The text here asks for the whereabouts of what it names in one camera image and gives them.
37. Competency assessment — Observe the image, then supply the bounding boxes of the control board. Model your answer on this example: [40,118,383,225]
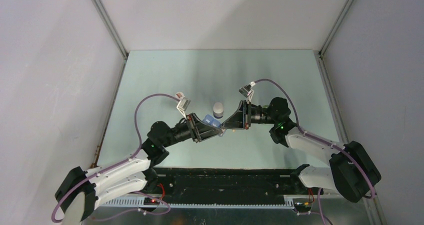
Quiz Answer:
[294,202,313,208]
[143,197,161,206]

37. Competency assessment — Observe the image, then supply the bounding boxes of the right control board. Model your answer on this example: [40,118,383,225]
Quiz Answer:
[294,202,313,208]

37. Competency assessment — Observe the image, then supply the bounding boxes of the aluminium frame post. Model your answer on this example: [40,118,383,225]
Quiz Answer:
[318,0,356,60]
[91,0,129,60]

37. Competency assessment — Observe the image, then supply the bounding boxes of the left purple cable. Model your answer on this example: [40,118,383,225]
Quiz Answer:
[51,93,181,224]

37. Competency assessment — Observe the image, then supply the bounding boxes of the blue pill organizer box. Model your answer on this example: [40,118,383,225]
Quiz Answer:
[202,114,221,129]

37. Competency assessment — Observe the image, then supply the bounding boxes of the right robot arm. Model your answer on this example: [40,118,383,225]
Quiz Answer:
[221,97,382,203]

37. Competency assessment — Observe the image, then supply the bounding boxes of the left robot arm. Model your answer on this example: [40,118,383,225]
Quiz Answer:
[51,113,223,223]

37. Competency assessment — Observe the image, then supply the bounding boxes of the right aluminium frame post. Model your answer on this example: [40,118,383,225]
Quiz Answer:
[318,0,356,60]

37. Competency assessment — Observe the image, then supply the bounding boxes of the white bottle orange label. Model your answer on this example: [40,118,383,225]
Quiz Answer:
[175,92,184,99]

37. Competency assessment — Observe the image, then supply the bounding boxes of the left aluminium frame post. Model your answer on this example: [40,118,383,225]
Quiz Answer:
[91,0,129,60]

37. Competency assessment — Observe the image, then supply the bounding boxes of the left control board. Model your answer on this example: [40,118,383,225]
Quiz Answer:
[143,197,161,206]

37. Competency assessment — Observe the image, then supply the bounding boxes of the white pill bottle blue label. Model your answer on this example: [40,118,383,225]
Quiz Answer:
[212,102,224,119]

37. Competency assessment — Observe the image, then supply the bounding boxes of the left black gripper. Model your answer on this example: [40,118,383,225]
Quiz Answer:
[161,112,222,148]

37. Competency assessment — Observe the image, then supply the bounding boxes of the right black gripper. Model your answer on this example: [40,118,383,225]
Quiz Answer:
[220,100,277,131]

